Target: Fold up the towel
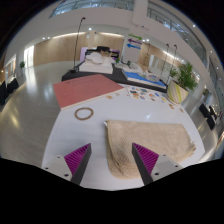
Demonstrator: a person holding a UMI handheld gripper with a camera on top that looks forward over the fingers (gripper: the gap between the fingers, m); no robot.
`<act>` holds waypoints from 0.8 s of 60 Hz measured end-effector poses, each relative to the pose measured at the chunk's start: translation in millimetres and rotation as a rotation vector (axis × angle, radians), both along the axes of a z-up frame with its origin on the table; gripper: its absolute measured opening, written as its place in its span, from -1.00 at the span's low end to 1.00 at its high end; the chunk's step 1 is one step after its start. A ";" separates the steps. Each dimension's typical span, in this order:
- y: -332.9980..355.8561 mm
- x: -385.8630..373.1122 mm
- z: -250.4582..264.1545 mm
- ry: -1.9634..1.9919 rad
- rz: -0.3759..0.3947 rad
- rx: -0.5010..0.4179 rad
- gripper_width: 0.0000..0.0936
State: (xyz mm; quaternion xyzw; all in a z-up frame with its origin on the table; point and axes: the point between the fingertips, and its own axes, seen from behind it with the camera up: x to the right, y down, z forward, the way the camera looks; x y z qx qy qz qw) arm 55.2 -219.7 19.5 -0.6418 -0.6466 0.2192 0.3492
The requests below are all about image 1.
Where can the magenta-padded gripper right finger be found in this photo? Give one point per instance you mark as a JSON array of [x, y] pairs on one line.
[[146, 159]]

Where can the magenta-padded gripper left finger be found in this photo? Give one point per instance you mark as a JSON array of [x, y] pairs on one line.
[[78, 159]]

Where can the beige knitted towel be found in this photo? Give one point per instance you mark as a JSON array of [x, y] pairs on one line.
[[160, 140]]

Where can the small wooden piece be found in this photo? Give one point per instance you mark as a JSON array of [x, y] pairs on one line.
[[171, 106], [181, 110], [109, 97]]

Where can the sheet of colourful stickers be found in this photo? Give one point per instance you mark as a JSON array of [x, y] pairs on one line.
[[143, 92]]

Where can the large pink flat board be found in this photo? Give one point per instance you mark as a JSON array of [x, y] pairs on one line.
[[86, 90]]

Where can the group of black chairs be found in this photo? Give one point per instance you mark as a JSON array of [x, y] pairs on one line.
[[210, 121], [12, 86]]

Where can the potted plant in striped pot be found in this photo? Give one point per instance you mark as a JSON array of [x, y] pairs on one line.
[[176, 91]]

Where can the black low display platform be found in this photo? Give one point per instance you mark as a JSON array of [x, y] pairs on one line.
[[116, 76]]

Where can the black floor lamp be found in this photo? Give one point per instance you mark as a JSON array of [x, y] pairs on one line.
[[72, 70]]

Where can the white architectural model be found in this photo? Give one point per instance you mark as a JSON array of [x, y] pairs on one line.
[[96, 66]]

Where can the white pillar with arrow signs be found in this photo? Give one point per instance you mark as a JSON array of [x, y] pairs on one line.
[[131, 53]]

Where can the small distant potted plant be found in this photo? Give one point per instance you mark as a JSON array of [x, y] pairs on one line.
[[22, 64]]

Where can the black piano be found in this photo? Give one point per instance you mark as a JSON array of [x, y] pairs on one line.
[[103, 50]]

